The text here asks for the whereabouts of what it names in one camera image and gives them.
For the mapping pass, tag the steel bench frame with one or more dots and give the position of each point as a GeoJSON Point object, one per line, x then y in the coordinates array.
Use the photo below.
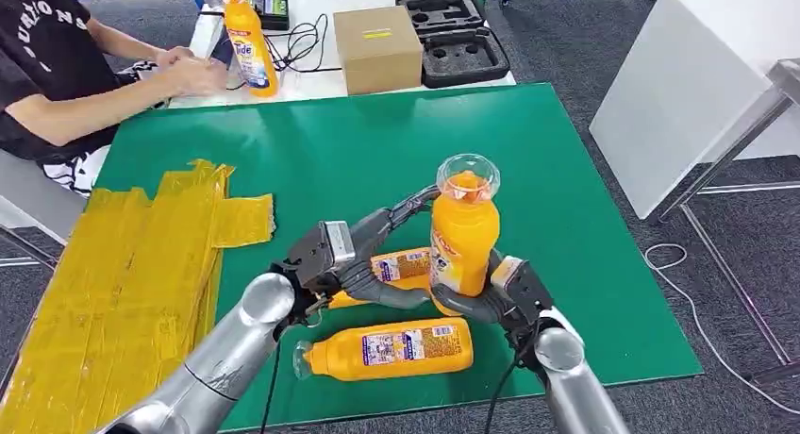
{"type": "Point", "coordinates": [784, 78]}

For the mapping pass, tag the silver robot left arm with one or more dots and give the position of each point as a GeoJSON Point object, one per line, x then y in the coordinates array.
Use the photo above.
{"type": "Point", "coordinates": [250, 343]}

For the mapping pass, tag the tablet in blue cover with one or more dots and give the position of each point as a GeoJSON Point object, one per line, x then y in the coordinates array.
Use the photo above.
{"type": "Point", "coordinates": [206, 37]}

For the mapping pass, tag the person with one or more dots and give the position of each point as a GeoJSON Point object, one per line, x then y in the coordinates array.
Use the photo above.
{"type": "Point", "coordinates": [44, 56]}

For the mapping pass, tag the green mat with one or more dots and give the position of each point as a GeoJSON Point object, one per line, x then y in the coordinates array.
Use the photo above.
{"type": "Point", "coordinates": [375, 150]}

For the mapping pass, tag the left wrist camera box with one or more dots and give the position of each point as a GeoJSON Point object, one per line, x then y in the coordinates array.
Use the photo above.
{"type": "Point", "coordinates": [325, 247]}

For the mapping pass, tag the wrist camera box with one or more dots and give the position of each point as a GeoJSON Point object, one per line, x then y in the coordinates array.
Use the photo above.
{"type": "Point", "coordinates": [531, 290]}
{"type": "Point", "coordinates": [325, 247]}

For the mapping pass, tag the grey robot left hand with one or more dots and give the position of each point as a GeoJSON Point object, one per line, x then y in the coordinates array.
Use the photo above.
{"type": "Point", "coordinates": [375, 228]}

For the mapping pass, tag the yellow sheet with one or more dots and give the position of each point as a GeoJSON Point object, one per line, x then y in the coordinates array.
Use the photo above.
{"type": "Point", "coordinates": [112, 306]}

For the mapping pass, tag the grey seat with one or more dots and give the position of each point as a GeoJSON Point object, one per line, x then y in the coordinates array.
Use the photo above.
{"type": "Point", "coordinates": [34, 200]}

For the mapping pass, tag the person's right hand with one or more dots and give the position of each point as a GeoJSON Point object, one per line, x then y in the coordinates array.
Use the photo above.
{"type": "Point", "coordinates": [197, 78]}

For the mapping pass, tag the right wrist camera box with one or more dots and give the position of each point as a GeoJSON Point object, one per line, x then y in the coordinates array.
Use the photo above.
{"type": "Point", "coordinates": [531, 290]}

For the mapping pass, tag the black device with green screen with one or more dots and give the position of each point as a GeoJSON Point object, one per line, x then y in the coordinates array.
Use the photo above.
{"type": "Point", "coordinates": [275, 12]}

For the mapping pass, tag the large white panel table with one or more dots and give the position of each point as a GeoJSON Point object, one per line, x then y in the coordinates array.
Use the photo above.
{"type": "Point", "coordinates": [687, 75]}

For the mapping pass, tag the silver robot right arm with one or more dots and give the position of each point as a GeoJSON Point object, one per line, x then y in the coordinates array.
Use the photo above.
{"type": "Point", "coordinates": [569, 381]}

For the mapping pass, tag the person's left hand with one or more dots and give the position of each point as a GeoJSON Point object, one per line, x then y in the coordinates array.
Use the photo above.
{"type": "Point", "coordinates": [174, 56]}

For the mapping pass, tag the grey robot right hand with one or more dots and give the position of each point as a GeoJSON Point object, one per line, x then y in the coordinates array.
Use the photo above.
{"type": "Point", "coordinates": [469, 309]}

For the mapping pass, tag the black foam case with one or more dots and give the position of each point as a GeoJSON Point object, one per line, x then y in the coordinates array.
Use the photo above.
{"type": "Point", "coordinates": [465, 65]}

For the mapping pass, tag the cardboard box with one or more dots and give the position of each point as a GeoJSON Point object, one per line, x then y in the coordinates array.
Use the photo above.
{"type": "Point", "coordinates": [381, 62]}

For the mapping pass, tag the orange drink bottle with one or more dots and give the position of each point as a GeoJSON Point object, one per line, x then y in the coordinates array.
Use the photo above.
{"type": "Point", "coordinates": [462, 243]}
{"type": "Point", "coordinates": [406, 265]}
{"type": "Point", "coordinates": [387, 350]}
{"type": "Point", "coordinates": [250, 43]}

